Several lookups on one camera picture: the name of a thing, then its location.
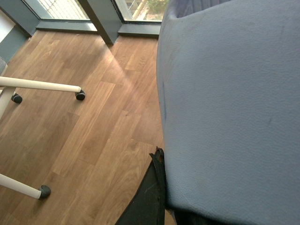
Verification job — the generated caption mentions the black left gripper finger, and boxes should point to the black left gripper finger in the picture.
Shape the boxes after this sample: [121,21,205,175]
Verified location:
[116,148,166,225]

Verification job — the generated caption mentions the white chair leg with caster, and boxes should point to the white chair leg with caster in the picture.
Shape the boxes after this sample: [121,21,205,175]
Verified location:
[0,56,86,200]

